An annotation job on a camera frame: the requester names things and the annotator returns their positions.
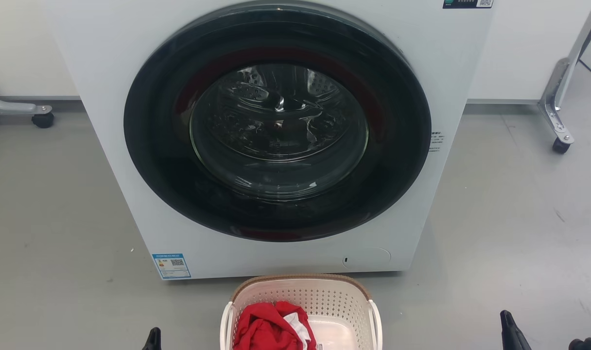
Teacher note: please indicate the white front-load washing machine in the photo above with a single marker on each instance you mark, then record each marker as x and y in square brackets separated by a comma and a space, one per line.
[106, 73]

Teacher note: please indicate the black caster wheel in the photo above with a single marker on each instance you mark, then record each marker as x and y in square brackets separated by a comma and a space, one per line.
[561, 147]
[43, 120]

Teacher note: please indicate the red garment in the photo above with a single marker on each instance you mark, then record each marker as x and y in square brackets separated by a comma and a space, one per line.
[261, 330]

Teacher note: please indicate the round white filter cover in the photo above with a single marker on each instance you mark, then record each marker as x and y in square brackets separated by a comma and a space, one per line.
[368, 257]

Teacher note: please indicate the silver metal stand leg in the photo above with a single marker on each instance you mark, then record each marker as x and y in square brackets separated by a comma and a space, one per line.
[555, 92]
[8, 106]

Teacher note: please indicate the cream perforated plastic laundry basket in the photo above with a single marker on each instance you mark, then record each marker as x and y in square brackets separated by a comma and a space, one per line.
[324, 301]

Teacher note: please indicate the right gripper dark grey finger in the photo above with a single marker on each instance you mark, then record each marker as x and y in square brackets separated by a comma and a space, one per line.
[587, 345]
[512, 338]

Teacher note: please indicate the round dark glass washer door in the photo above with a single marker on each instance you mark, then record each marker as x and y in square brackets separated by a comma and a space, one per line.
[154, 146]

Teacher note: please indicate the blue energy label sticker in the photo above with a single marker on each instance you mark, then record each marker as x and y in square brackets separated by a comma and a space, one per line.
[171, 266]

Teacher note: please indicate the dark control label with QR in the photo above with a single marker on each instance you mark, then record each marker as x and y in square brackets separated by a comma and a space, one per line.
[465, 3]

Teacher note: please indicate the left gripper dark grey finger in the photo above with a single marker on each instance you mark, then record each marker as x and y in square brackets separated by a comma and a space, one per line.
[153, 341]

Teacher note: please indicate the white garment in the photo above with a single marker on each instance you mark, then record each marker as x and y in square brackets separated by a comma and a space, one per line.
[298, 324]

